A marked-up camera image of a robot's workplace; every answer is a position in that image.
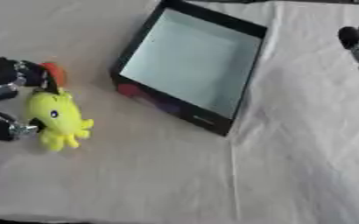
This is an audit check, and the yellow octopus soft toy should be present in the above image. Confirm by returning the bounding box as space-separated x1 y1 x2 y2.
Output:
23 87 95 152

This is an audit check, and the black box white inside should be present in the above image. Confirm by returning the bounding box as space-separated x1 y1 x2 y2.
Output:
109 0 271 137

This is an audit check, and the orange round toy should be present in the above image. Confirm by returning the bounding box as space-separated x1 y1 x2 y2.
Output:
39 61 69 88

